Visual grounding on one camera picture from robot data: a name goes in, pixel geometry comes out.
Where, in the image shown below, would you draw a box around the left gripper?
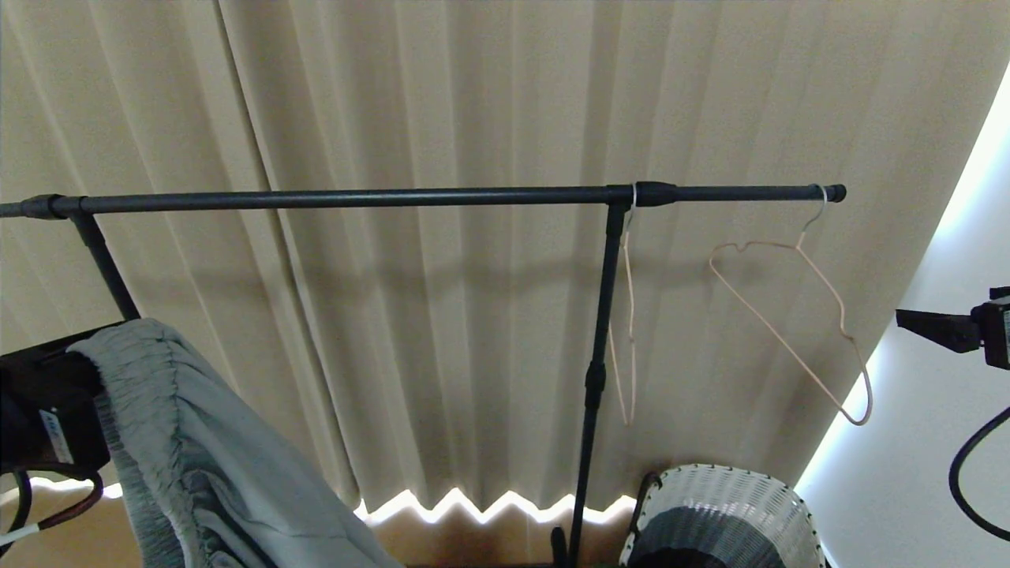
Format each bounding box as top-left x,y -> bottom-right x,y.
0,322 -> 123,474

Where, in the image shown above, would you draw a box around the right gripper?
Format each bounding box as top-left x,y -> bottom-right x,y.
972,300 -> 1010,372

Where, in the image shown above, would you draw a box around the pale grey shorts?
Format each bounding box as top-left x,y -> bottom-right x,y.
67,318 -> 403,568

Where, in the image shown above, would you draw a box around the pink clothes hanger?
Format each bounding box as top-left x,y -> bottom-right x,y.
709,189 -> 873,427
608,207 -> 638,427

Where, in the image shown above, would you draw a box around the white laundry basket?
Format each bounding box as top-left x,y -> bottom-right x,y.
619,464 -> 828,568

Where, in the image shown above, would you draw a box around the black clothes rack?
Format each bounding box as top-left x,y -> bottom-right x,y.
0,181 -> 847,568

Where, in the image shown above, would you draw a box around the beige curtain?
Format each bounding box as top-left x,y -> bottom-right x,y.
0,0 -> 1010,521

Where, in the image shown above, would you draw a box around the black cable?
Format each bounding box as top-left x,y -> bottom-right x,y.
948,406 -> 1010,544
0,469 -> 34,557

